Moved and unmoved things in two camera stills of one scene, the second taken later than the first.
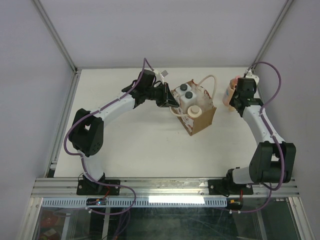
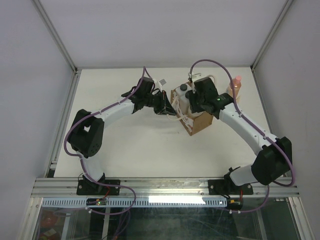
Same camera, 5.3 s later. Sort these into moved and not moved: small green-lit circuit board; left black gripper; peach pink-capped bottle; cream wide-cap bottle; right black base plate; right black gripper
Moved: right black gripper; left black gripper
Not moved: right black base plate; cream wide-cap bottle; small green-lit circuit board; peach pink-capped bottle
